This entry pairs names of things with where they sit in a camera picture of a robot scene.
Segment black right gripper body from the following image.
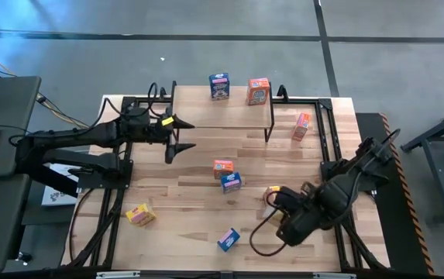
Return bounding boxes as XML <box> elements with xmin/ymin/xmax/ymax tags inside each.
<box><xmin>276</xmin><ymin>204</ymin><xmax>324</xmax><ymax>248</ymax></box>

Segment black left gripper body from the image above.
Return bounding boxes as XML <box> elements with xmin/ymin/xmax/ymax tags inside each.
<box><xmin>143</xmin><ymin>110</ymin><xmax>180</xmax><ymax>164</ymax></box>

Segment yellow Corn Pops cereal box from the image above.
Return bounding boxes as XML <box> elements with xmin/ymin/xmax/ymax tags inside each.
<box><xmin>263</xmin><ymin>185</ymin><xmax>285</xmax><ymax>222</ymax></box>
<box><xmin>125</xmin><ymin>203</ymin><xmax>157</xmax><ymax>227</ymax></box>

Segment orange Mini-Wheats cereal box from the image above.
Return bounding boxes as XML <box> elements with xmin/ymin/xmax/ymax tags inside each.
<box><xmin>246</xmin><ymin>77</ymin><xmax>271</xmax><ymax>107</ymax></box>
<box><xmin>291</xmin><ymin>112</ymin><xmax>311</xmax><ymax>143</ymax></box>
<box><xmin>212</xmin><ymin>159</ymin><xmax>235</xmax><ymax>180</ymax></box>

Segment blue Frosted Flakes cereal box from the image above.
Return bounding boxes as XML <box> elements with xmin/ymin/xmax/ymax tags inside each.
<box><xmin>220</xmin><ymin>171</ymin><xmax>243</xmax><ymax>194</ymax></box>
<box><xmin>208</xmin><ymin>72</ymin><xmax>231</xmax><ymax>102</ymax></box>
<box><xmin>216</xmin><ymin>227</ymin><xmax>241</xmax><ymax>253</ymax></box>

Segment black hazard-striped floor mat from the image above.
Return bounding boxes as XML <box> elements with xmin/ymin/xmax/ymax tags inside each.
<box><xmin>355</xmin><ymin>112</ymin><xmax>436</xmax><ymax>276</ymax></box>

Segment white printed box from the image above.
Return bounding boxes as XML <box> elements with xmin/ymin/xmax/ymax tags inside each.
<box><xmin>41</xmin><ymin>163</ymin><xmax>80</xmax><ymax>207</ymax></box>

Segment black diagonal support beam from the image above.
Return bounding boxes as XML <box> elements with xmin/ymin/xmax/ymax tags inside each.
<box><xmin>14</xmin><ymin>153</ymin><xmax>79</xmax><ymax>198</ymax></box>

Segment black caster wheel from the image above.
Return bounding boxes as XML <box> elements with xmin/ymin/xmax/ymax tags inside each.
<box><xmin>15</xmin><ymin>251</ymin><xmax>33</xmax><ymax>267</ymax></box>

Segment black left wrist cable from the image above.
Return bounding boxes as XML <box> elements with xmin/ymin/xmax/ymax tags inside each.
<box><xmin>97</xmin><ymin>81</ymin><xmax>168</xmax><ymax>129</ymax></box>

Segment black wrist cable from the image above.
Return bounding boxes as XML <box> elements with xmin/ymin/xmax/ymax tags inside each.
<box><xmin>97</xmin><ymin>81</ymin><xmax>168</xmax><ymax>129</ymax></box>
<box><xmin>249</xmin><ymin>189</ymin><xmax>288</xmax><ymax>257</ymax></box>

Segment wooden shelf black metal frame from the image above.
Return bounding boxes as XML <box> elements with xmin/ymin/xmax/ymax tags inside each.
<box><xmin>168</xmin><ymin>80</ymin><xmax>276</xmax><ymax>143</ymax></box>

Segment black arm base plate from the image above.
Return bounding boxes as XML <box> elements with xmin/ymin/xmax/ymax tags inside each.
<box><xmin>76</xmin><ymin>159</ymin><xmax>134</xmax><ymax>191</ymax></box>
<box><xmin>320</xmin><ymin>160</ymin><xmax>378</xmax><ymax>193</ymax></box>

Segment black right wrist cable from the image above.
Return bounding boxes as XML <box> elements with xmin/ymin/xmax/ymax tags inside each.
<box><xmin>249</xmin><ymin>189</ymin><xmax>288</xmax><ymax>257</ymax></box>

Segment silver metal bracket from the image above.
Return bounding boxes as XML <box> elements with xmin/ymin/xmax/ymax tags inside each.
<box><xmin>95</xmin><ymin>270</ymin><xmax>141</xmax><ymax>279</ymax></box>
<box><xmin>312</xmin><ymin>272</ymin><xmax>358</xmax><ymax>279</ymax></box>

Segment black aluminium table frame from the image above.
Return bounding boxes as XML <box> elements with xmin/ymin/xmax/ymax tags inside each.
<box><xmin>61</xmin><ymin>95</ymin><xmax>391</xmax><ymax>272</ymax></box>

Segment orange and black cable bundle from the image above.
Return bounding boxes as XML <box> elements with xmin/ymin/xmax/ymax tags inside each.
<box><xmin>0</xmin><ymin>42</ymin><xmax>95</xmax><ymax>133</ymax></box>

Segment black keyboard cable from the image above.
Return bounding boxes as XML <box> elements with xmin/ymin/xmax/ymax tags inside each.
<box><xmin>0</xmin><ymin>123</ymin><xmax>33</xmax><ymax>136</ymax></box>

